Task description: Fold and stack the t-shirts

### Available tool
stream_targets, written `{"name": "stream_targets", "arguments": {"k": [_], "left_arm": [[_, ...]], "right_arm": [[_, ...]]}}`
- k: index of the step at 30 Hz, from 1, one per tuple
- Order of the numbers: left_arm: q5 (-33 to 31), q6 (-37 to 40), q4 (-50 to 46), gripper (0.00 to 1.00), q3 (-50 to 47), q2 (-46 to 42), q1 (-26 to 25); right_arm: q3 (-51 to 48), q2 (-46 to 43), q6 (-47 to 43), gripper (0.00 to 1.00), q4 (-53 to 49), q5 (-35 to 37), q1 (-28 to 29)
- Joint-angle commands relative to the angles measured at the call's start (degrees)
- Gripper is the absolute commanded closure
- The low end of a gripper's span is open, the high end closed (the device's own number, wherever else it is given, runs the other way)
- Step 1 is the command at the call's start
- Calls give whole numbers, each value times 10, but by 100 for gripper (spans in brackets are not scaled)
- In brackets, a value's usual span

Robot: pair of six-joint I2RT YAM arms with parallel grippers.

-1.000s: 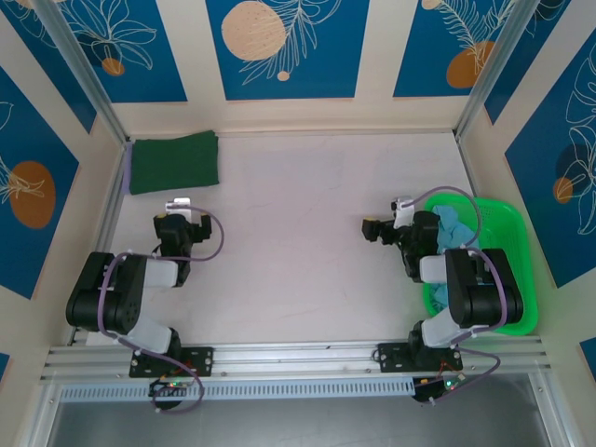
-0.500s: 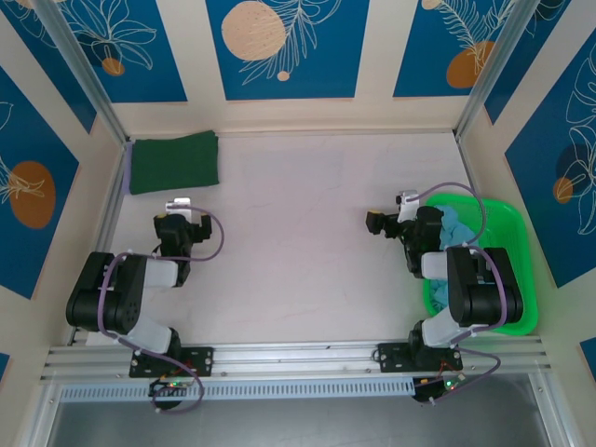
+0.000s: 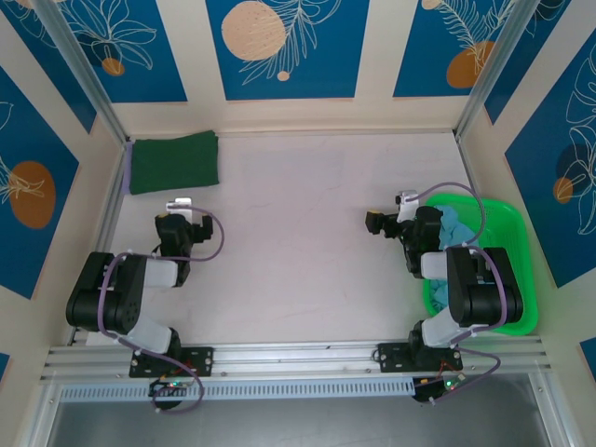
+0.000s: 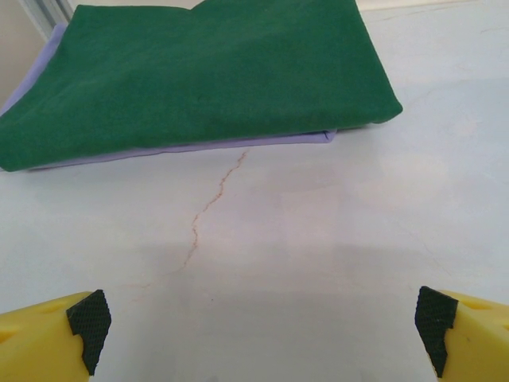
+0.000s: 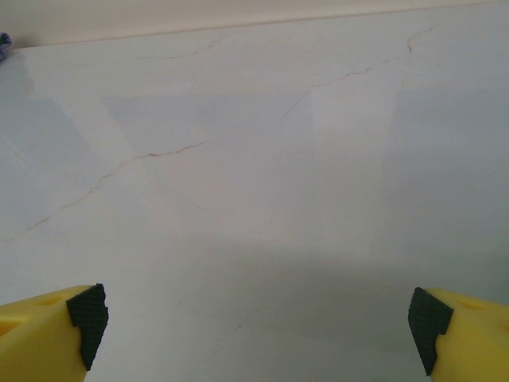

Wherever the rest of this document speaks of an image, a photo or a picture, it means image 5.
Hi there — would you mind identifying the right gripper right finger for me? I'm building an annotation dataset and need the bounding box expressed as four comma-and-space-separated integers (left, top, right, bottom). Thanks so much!
407, 286, 509, 382

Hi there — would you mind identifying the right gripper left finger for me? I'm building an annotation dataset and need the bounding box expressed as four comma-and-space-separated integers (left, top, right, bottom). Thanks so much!
0, 283, 111, 382

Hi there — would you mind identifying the purple folded t-shirt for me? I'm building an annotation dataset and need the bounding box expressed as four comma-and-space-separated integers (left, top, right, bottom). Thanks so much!
0, 31, 14, 64

